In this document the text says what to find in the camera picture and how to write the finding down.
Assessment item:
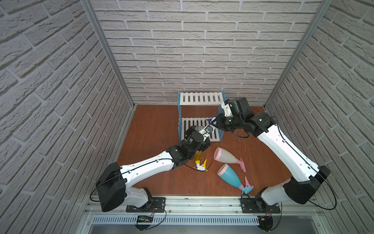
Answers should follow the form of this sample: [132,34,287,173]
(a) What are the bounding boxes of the yellow spray bottle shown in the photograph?
[192,150,213,172]

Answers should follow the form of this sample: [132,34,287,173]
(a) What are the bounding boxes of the clear spray bottle blue cap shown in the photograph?
[196,115,217,133]

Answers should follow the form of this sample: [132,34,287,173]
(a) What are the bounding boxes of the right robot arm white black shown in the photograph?
[211,97,331,210]

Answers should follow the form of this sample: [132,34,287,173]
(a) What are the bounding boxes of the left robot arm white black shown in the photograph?
[94,125,213,212]

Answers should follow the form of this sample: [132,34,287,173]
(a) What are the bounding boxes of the blue white slatted shelf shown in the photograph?
[177,91,226,140]

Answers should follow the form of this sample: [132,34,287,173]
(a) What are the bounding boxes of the pile of thin dry straws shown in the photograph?
[232,129,256,153]

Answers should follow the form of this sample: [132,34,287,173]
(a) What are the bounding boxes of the white pink spray bottle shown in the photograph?
[213,147,246,173]

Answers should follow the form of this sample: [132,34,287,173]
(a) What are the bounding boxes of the teal pink spray bottle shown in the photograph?
[217,164,254,194]

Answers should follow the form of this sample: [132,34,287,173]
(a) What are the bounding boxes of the green circuit board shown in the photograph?
[136,215,153,223]

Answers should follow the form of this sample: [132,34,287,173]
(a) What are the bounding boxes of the black round connector box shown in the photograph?
[258,216,274,232]

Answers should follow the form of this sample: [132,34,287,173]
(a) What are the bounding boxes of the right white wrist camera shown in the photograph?
[221,100,233,117]

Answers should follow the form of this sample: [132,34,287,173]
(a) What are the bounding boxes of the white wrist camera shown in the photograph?
[221,100,233,117]
[200,125,214,135]

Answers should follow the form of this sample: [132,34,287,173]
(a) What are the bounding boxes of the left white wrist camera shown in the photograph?
[200,125,214,135]

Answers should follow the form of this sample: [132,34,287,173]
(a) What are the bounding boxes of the aluminium front rail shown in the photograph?
[83,195,325,217]

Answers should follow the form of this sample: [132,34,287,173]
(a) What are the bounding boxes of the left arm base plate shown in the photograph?
[126,197,166,213]

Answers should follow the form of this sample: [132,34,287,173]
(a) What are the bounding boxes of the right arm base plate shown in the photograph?
[240,196,281,214]

